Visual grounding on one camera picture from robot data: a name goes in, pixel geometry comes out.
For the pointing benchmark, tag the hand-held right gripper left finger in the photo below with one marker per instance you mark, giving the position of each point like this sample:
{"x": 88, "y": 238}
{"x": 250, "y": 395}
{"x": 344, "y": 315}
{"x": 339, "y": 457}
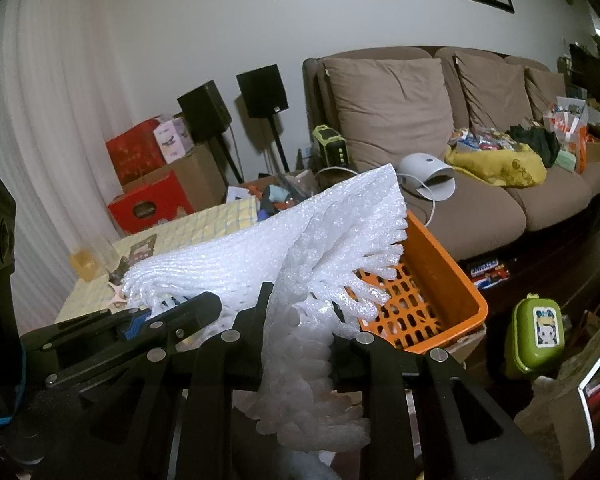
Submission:
{"x": 250, "y": 350}

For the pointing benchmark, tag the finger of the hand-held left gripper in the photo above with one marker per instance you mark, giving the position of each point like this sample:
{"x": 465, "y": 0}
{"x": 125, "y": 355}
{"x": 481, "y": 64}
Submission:
{"x": 132, "y": 325}
{"x": 190, "y": 317}

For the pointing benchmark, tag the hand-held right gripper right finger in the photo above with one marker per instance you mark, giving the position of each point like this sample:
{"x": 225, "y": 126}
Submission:
{"x": 390, "y": 385}

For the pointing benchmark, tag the pink plastic clamp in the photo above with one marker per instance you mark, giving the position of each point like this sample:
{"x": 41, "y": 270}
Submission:
{"x": 117, "y": 296}

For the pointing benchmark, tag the clear container with yellow lid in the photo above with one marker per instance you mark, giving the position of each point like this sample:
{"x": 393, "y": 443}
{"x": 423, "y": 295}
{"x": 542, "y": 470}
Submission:
{"x": 87, "y": 262}

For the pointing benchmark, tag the orange plastic basket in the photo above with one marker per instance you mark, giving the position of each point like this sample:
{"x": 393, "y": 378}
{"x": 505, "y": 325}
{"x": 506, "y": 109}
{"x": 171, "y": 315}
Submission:
{"x": 440, "y": 280}

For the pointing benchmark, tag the white foam net sheet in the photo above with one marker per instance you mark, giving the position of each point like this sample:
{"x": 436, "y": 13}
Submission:
{"x": 290, "y": 240}

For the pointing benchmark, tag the brown printed packet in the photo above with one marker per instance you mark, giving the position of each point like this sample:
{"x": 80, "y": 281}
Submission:
{"x": 142, "y": 247}

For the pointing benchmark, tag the yellow checkered tablecloth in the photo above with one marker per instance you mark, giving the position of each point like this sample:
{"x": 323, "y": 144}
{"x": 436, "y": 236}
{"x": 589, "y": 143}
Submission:
{"x": 205, "y": 225}

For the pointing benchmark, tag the red gift box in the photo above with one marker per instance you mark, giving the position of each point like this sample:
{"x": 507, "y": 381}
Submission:
{"x": 150, "y": 205}

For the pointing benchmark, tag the white paper leaflet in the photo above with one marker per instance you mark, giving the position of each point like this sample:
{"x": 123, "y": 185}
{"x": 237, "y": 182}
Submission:
{"x": 237, "y": 195}

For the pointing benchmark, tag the brown cardboard box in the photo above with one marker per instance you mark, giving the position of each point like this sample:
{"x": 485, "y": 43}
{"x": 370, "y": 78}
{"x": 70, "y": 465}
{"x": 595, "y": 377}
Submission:
{"x": 200, "y": 175}

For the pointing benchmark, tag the candy bar box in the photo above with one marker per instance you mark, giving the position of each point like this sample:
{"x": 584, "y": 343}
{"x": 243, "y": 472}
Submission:
{"x": 487, "y": 272}

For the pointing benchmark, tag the green cartoon lunch box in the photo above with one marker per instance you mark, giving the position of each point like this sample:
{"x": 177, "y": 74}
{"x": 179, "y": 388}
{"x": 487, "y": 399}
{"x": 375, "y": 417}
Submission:
{"x": 535, "y": 335}

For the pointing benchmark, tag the dark red patterned box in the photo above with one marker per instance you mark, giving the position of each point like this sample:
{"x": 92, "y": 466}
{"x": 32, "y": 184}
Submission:
{"x": 132, "y": 152}

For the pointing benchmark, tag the white pink printed box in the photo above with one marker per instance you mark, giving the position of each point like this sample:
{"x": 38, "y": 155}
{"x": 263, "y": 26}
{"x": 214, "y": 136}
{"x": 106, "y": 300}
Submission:
{"x": 172, "y": 140}

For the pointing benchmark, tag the brown sofa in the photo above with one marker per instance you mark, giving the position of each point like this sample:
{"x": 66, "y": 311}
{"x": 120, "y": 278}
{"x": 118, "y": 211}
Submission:
{"x": 485, "y": 215}

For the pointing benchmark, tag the white board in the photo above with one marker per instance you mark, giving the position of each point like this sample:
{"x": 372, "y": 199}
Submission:
{"x": 595, "y": 375}

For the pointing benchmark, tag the black speaker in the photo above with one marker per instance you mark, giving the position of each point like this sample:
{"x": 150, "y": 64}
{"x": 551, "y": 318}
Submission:
{"x": 205, "y": 110}
{"x": 262, "y": 90}

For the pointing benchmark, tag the white dome lamp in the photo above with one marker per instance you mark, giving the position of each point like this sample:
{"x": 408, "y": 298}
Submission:
{"x": 425, "y": 170}

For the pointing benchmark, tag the green portable power station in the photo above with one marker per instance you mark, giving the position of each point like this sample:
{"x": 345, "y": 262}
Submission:
{"x": 332, "y": 145}

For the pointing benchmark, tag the yellow cloth bag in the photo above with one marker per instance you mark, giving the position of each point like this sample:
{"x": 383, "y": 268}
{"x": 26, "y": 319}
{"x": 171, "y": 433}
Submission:
{"x": 500, "y": 167}

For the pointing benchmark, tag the pile of snack packets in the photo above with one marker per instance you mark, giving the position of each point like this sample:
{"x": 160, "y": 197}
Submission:
{"x": 485, "y": 140}

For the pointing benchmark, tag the large brown sofa cushion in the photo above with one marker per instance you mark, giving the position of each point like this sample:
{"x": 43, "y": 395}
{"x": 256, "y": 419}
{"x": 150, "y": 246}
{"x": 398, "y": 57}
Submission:
{"x": 390, "y": 110}

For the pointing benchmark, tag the dark cloth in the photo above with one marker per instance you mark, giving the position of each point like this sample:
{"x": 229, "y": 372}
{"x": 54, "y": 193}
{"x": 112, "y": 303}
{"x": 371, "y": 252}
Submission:
{"x": 535, "y": 142}

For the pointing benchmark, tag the white orange shopping bag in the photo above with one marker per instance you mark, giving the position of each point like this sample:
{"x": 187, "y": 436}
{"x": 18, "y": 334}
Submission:
{"x": 565, "y": 127}

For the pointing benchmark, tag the small brown sofa cushion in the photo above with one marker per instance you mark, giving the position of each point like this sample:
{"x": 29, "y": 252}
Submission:
{"x": 545, "y": 92}

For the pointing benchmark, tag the dark wooden cabinet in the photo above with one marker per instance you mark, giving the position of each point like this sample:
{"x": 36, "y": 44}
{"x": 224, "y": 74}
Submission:
{"x": 595, "y": 80}

